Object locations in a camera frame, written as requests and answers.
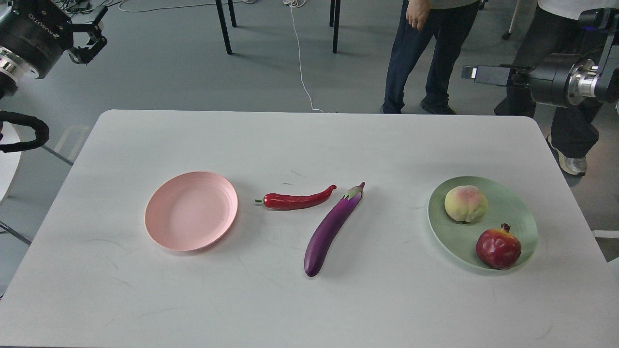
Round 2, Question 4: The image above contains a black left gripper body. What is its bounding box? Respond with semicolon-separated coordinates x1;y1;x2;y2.
0;0;74;79

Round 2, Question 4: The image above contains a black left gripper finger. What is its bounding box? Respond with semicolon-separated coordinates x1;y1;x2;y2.
67;5;108;64

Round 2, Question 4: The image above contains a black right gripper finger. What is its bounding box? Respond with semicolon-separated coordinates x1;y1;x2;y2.
461;65;532;87

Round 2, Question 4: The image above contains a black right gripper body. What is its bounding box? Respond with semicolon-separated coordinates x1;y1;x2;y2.
528;54;583;108

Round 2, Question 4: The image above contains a yellow-green peach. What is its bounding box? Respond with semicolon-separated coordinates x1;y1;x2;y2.
443;185;488;223

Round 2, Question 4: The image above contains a red pomegranate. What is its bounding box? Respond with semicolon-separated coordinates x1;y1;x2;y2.
475;223;522;270

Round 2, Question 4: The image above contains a red chili pepper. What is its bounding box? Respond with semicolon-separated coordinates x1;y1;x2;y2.
254;185;338;211

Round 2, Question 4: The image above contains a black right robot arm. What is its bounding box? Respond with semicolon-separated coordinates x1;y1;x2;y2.
461;7;619;108

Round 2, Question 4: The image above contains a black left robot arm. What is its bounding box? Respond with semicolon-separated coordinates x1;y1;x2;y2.
0;0;108;97

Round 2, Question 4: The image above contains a person in black trousers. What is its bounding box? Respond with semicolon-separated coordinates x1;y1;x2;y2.
494;0;618;176

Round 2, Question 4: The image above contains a person in navy trousers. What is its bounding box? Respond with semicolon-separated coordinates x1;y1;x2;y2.
380;0;480;116

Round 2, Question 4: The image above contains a green plastic plate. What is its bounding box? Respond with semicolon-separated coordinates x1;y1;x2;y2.
427;176;539;273

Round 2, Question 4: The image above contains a black table leg left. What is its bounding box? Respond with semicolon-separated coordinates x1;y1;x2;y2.
215;0;238;55

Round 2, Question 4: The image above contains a black table leg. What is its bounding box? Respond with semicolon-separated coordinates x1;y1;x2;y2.
215;0;238;55
329;0;341;54

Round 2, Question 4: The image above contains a black table leg right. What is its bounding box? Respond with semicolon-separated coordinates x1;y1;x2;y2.
329;0;341;54

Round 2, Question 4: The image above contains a pink plastic plate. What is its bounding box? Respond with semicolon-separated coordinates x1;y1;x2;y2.
144;171;238;252

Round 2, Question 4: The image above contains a purple eggplant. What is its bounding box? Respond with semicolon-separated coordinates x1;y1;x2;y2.
304;181;366;277

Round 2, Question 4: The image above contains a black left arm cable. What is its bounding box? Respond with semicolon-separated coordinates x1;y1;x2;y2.
0;111;50;154

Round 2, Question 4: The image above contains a white floor cable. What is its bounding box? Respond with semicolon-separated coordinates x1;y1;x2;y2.
118;0;324;114

